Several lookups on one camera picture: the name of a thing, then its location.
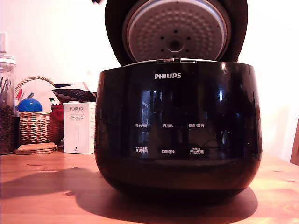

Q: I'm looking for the blue ball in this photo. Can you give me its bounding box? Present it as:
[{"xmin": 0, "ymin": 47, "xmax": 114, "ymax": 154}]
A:
[{"xmin": 17, "ymin": 98, "xmax": 43, "ymax": 112}]

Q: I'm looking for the white Porlex box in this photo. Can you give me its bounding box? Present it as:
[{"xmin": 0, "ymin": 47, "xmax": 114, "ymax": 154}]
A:
[{"xmin": 63, "ymin": 102, "xmax": 96, "ymax": 154}]

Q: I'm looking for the stack of cork coasters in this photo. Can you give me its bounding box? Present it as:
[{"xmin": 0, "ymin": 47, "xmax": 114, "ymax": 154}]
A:
[{"xmin": 15, "ymin": 142, "xmax": 58, "ymax": 156}]

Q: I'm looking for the white paper card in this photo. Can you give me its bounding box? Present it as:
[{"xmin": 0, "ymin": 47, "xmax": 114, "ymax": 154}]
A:
[{"xmin": 16, "ymin": 80, "xmax": 60, "ymax": 113}]

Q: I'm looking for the black rice cooker lid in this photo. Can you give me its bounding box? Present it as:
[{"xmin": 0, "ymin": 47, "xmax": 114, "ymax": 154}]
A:
[{"xmin": 104, "ymin": 0, "xmax": 249, "ymax": 68}]

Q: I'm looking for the woven wicker basket with handle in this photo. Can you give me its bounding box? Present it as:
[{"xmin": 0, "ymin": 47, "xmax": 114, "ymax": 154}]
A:
[{"xmin": 15, "ymin": 75, "xmax": 63, "ymax": 146}]

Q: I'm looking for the black Philips rice cooker body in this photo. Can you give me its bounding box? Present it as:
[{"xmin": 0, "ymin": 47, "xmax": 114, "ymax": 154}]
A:
[{"xmin": 94, "ymin": 58, "xmax": 263, "ymax": 206}]

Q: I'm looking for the dark dotted patterned cloth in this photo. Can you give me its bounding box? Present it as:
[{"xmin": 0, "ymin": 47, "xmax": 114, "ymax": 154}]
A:
[{"xmin": 51, "ymin": 87, "xmax": 97, "ymax": 104}]

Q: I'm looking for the glass jar of coffee beans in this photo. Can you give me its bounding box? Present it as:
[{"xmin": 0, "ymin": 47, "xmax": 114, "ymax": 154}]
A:
[{"xmin": 0, "ymin": 32, "xmax": 20, "ymax": 155}]

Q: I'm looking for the red fabric pouch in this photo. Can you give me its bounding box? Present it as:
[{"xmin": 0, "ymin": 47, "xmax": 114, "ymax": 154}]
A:
[{"xmin": 50, "ymin": 104, "xmax": 65, "ymax": 141}]

